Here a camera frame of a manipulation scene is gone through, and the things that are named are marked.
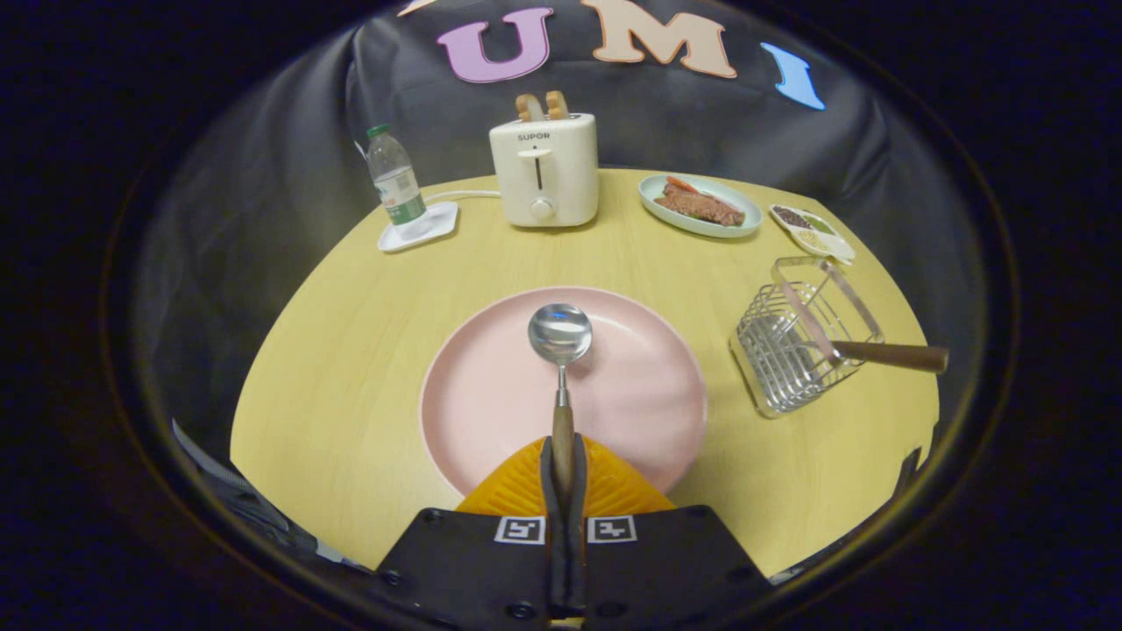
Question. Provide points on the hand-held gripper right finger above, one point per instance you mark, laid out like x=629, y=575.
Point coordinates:
x=666, y=570

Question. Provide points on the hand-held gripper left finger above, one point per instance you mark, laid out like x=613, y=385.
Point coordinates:
x=473, y=570

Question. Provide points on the pink plate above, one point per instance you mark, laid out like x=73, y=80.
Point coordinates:
x=491, y=386

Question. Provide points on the grey cloth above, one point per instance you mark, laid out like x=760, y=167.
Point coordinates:
x=237, y=499

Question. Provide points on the black table clamp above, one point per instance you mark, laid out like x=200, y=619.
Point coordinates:
x=907, y=473

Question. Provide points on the white square coaster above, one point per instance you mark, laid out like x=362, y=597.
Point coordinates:
x=438, y=223

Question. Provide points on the white divided seasoning dish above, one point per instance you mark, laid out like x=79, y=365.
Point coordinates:
x=833, y=245

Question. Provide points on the brown meat slice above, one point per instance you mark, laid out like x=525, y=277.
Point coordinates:
x=697, y=206

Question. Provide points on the pale green plate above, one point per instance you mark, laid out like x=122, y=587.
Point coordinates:
x=649, y=194

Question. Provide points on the orange carrot piece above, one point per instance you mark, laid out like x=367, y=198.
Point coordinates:
x=679, y=183

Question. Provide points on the clear plastic water bottle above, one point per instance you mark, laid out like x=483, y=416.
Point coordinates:
x=396, y=184

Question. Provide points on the white toaster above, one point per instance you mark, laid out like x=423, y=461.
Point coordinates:
x=561, y=175

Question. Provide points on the toasted bread slice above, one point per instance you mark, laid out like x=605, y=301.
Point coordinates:
x=557, y=105
x=529, y=108

